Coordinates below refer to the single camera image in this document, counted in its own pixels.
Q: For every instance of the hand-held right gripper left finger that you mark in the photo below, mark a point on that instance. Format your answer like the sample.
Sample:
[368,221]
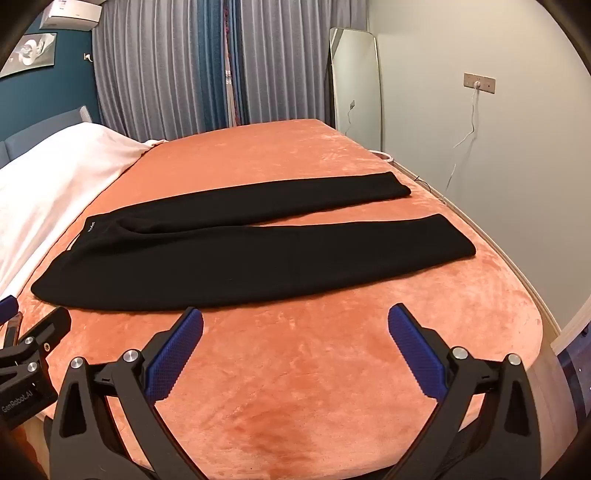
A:
[178,353]

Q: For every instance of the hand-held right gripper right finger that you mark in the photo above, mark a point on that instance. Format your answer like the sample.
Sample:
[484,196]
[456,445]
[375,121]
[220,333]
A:
[413,355]

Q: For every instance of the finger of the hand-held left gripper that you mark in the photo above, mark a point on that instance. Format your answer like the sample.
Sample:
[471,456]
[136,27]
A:
[46,330]
[7,310]

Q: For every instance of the black pants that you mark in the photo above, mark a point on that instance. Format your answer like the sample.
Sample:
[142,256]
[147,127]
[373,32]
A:
[231,263]

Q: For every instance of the orange plush blanket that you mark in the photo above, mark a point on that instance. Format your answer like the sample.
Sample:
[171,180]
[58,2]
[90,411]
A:
[300,392]

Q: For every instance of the white duvet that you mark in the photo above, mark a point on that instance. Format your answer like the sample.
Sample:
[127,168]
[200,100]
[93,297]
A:
[55,184]

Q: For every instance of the blue bed headboard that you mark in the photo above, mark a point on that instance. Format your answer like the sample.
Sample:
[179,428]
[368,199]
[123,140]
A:
[41,124]

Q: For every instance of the standing mirror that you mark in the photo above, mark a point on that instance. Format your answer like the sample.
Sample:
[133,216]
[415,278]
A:
[358,83]

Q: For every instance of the grey curtain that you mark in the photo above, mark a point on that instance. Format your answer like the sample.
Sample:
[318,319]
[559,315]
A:
[295,60]
[147,69]

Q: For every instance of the blue curtain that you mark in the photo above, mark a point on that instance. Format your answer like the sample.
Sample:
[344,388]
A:
[214,60]

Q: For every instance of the white air conditioner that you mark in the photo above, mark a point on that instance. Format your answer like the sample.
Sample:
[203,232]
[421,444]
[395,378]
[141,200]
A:
[71,13]

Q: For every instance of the flower wall picture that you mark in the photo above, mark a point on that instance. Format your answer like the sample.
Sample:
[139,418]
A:
[30,53]

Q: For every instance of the beige wall socket plate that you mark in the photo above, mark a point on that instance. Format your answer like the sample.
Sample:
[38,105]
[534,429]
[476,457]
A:
[485,83]

